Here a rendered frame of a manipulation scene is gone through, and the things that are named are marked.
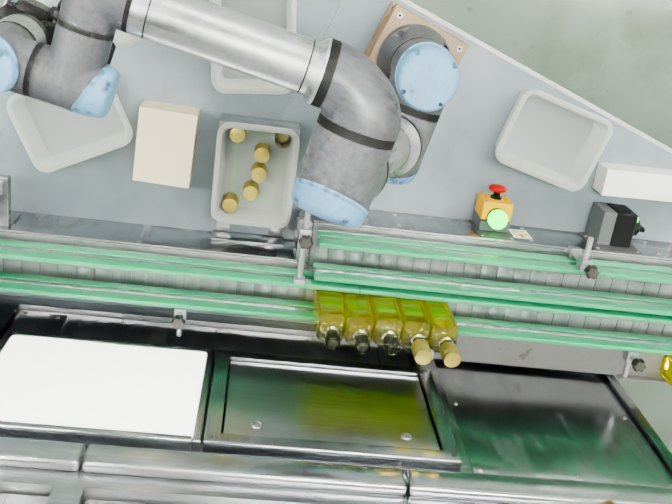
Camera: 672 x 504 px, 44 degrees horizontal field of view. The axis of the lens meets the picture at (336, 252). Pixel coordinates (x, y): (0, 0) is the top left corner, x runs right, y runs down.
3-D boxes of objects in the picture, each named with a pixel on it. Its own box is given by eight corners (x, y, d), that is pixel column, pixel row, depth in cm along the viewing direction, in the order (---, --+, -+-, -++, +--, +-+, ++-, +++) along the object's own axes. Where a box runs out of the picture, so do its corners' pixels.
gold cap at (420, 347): (408, 352, 165) (411, 363, 161) (414, 336, 164) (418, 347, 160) (425, 356, 166) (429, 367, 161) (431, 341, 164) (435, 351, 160)
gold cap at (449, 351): (458, 342, 165) (463, 352, 161) (455, 358, 166) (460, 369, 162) (440, 341, 164) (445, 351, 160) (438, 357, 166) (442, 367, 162)
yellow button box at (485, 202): (471, 219, 195) (478, 230, 188) (477, 189, 192) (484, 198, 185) (500, 222, 196) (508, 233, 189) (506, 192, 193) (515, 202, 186)
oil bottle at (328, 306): (312, 299, 186) (315, 344, 166) (315, 276, 184) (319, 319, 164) (337, 301, 186) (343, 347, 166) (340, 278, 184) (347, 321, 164)
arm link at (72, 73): (120, 48, 109) (36, 19, 107) (99, 128, 113) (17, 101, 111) (131, 41, 116) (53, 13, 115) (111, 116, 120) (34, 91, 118)
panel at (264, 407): (6, 342, 174) (-55, 435, 142) (6, 329, 173) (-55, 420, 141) (428, 380, 184) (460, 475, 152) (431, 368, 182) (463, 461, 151)
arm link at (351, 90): (431, 72, 111) (65, -62, 102) (401, 148, 115) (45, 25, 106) (417, 59, 122) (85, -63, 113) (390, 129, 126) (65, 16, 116)
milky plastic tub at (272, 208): (212, 209, 190) (209, 222, 182) (220, 112, 182) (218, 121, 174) (288, 217, 191) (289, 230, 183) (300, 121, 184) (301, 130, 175)
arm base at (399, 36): (391, 13, 169) (396, 18, 159) (460, 37, 171) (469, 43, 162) (366, 85, 173) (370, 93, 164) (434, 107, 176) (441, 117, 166)
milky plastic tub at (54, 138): (12, 91, 179) (0, 99, 171) (109, 56, 178) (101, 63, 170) (49, 165, 185) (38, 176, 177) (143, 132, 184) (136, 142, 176)
